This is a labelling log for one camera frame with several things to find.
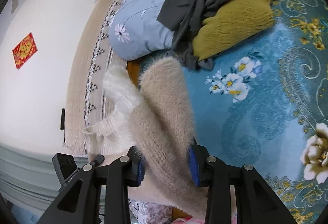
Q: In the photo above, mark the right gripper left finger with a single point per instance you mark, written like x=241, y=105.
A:
x=108, y=206

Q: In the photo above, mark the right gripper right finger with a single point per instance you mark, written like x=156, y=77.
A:
x=256, y=202

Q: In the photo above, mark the beige fuzzy graphic sweater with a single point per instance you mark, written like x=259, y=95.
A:
x=155, y=117

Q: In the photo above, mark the grey floral bedsheet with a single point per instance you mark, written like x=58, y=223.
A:
x=147, y=212

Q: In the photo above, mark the beige quilted headboard cover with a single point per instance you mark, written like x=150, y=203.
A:
x=86, y=103

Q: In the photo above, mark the teal floral blanket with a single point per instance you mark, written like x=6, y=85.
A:
x=264, y=98

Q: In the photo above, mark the dark grey garment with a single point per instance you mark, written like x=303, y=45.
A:
x=184, y=18

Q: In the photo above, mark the mustard yellow knit sweater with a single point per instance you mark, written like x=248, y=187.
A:
x=234, y=22

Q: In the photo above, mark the wooden bed frame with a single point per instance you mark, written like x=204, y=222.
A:
x=133, y=68

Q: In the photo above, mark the red paper wall sticker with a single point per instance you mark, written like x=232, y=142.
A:
x=24, y=50

